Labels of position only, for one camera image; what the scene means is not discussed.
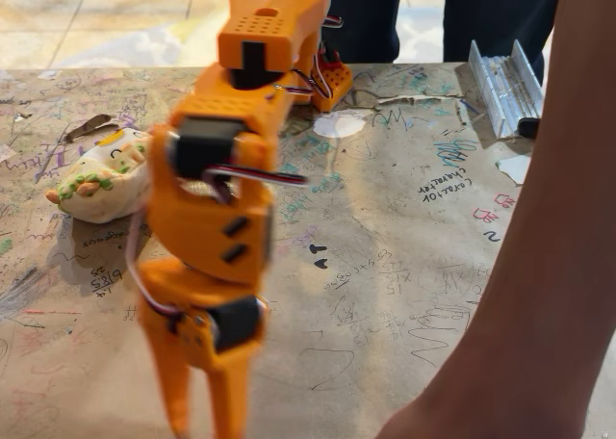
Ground wrist servo cable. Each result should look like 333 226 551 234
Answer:
201 163 310 205

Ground bare person forearm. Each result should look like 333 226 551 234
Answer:
374 0 616 439

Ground scribbled brown paper cover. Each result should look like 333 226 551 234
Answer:
0 63 534 439

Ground white paper scrap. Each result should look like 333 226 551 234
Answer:
495 153 531 186

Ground white plush toy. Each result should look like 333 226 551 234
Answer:
45 126 153 224

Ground small black red clamp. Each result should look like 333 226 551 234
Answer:
317 43 344 77

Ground aluminium rail profile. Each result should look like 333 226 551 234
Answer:
469 39 545 140

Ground dark blue trousers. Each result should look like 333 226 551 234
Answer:
329 0 564 87

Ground base servo cable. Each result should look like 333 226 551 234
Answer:
273 48 334 101

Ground gripper servo cable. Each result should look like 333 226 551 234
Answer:
125 207 182 327

